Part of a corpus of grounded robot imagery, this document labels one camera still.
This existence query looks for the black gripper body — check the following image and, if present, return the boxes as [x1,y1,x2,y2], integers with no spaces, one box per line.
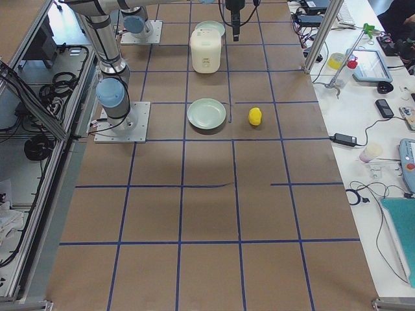
[225,0,245,10]

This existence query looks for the white rice cooker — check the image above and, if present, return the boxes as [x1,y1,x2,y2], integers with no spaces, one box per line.
[189,28,222,74]

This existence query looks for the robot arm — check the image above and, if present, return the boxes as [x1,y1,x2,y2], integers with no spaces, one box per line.
[63,0,168,130]
[121,6,153,39]

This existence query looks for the far green plate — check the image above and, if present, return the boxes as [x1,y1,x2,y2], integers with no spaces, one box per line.
[195,21,225,36]

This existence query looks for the green plate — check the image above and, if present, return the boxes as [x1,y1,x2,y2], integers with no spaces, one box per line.
[187,98,226,130]
[195,21,225,36]

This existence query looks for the near green plate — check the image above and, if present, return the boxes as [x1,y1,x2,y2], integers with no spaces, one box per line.
[187,98,226,130]

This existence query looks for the yellow toy potato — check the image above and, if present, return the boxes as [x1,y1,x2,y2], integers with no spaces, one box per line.
[248,107,262,126]

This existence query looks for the yellow tape roll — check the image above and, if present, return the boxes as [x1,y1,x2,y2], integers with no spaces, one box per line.
[327,52,346,70]

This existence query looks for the white squeeze bottle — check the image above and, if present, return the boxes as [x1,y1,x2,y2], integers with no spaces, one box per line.
[335,57,358,89]

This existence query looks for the blue framed tablet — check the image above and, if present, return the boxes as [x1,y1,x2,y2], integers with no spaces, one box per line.
[351,49,393,84]

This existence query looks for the black power adapter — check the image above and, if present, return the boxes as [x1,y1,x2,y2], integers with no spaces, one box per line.
[329,133,357,147]

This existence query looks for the white plastic cup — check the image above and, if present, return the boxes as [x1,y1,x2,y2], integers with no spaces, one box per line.
[359,143,383,163]

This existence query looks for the teach pendant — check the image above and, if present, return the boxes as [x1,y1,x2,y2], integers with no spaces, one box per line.
[398,139,414,193]

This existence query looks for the teal cutting mat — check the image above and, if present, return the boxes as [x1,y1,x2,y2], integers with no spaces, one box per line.
[381,198,414,288]

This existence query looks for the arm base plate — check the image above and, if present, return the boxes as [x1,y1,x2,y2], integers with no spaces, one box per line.
[94,102,150,143]
[121,19,163,45]

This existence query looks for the aluminium frame post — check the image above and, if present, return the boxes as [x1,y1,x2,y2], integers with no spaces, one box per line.
[303,0,344,74]

